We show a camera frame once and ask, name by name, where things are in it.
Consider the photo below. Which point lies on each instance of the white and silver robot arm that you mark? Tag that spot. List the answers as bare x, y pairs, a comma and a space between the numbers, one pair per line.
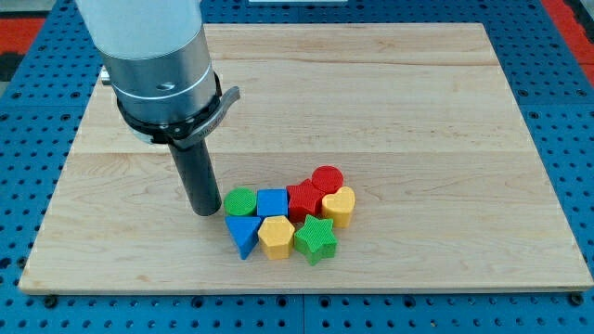
156, 54

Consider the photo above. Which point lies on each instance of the red star block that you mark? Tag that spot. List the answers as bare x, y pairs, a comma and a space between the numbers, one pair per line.
304, 199

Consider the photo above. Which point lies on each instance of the green star block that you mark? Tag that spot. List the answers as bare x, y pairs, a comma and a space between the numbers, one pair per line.
316, 240

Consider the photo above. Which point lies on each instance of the red cylinder block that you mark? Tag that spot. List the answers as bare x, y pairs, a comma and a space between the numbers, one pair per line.
327, 178

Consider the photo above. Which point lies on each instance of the blue cube block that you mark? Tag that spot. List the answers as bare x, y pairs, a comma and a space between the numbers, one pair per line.
272, 202

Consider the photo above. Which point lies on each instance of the yellow heart block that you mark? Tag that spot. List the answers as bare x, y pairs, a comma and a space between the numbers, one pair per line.
339, 207

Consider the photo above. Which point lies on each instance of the green cylinder block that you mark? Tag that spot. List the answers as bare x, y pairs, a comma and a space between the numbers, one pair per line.
240, 201

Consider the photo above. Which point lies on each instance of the yellow hexagon block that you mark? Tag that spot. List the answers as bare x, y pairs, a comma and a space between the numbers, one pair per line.
276, 236

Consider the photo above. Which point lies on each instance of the blue triangle block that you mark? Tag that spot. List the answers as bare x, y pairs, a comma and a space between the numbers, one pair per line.
244, 232

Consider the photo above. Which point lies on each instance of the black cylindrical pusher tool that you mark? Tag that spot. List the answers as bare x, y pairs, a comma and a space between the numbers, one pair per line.
196, 172

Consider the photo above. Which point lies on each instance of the black clamp with grey lever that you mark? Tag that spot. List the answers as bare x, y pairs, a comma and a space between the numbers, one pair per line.
190, 130

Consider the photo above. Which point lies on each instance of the wooden board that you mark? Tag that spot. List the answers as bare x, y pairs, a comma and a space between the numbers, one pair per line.
451, 195

